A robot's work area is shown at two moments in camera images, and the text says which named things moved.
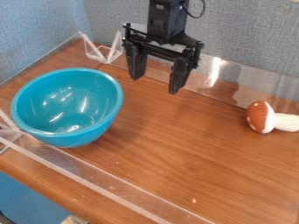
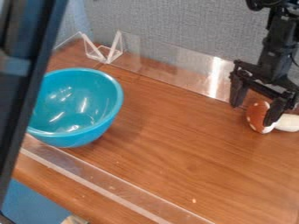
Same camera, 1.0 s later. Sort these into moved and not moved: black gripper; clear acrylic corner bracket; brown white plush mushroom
Moved: black gripper
Not moved: brown white plush mushroom; clear acrylic corner bracket
